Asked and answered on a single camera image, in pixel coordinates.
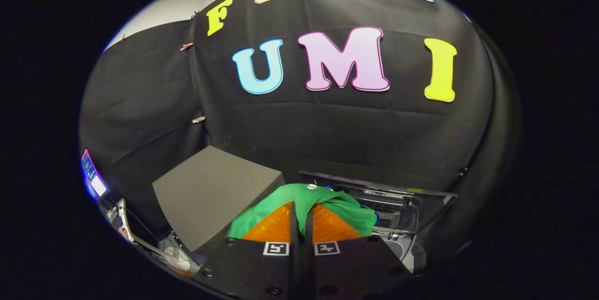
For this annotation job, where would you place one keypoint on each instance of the pink clip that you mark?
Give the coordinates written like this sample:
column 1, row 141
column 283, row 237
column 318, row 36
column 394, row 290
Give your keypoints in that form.
column 186, row 46

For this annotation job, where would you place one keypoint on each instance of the black backdrop cloth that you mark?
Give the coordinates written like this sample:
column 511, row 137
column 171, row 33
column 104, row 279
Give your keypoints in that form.
column 327, row 127

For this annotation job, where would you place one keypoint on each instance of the grey washing machine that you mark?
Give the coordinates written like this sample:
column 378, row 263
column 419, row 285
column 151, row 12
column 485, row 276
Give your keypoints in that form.
column 403, row 253

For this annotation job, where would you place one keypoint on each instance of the monitor screen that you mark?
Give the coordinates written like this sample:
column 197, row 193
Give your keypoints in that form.
column 91, row 173

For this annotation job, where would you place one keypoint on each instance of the green polo shirt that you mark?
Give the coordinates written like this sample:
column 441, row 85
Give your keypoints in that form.
column 304, row 194

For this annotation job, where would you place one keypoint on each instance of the grey cabinet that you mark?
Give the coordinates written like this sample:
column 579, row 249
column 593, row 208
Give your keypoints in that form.
column 215, row 187

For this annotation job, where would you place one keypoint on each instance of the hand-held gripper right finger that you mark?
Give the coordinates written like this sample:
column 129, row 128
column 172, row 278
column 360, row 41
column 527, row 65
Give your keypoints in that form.
column 346, row 272

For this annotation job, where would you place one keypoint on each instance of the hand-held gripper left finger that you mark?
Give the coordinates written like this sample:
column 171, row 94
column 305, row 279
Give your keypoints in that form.
column 262, row 272

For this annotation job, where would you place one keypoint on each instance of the white clip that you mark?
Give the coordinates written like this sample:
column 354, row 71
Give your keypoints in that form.
column 199, row 119

